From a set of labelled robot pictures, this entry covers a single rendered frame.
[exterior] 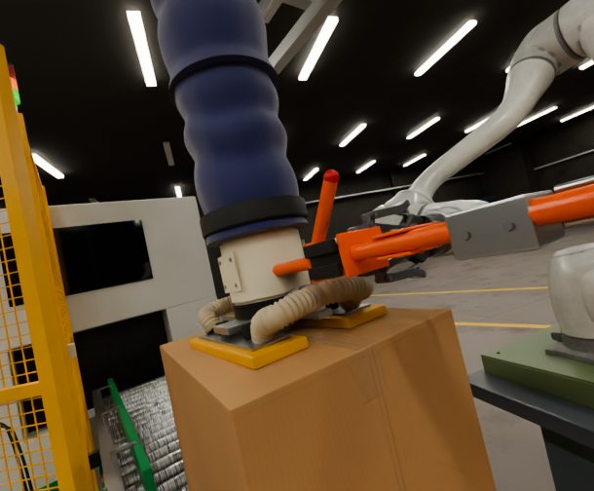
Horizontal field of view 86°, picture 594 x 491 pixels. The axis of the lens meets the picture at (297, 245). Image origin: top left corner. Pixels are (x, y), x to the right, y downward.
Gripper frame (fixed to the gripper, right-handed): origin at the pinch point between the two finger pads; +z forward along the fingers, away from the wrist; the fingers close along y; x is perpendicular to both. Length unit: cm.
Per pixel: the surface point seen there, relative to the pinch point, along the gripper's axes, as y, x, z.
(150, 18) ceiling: -277, 285, -71
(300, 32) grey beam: -192, 162, -156
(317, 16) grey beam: -191, 141, -159
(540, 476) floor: 120, 40, -124
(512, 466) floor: 120, 51, -124
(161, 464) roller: 66, 111, 17
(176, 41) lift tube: -46, 23, 11
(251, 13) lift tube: -50, 17, -3
